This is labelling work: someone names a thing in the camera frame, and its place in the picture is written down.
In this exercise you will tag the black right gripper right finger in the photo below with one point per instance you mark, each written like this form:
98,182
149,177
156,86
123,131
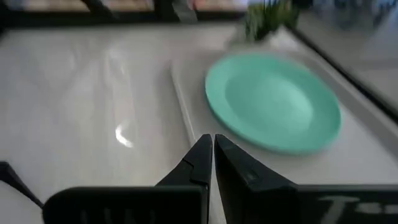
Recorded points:
264,202

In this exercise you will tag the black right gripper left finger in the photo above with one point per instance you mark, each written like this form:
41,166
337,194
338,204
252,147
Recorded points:
130,205

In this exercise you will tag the green round plate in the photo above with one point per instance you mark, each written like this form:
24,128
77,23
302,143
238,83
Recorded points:
273,102

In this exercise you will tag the black spoon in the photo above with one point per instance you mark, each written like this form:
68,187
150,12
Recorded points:
12,179

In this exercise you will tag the clear plastic tray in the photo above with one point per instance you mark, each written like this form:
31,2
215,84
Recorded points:
357,161

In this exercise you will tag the small potted green plant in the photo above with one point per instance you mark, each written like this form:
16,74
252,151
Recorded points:
264,18

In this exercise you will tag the black metal table frame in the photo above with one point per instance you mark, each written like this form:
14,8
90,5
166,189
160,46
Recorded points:
62,17

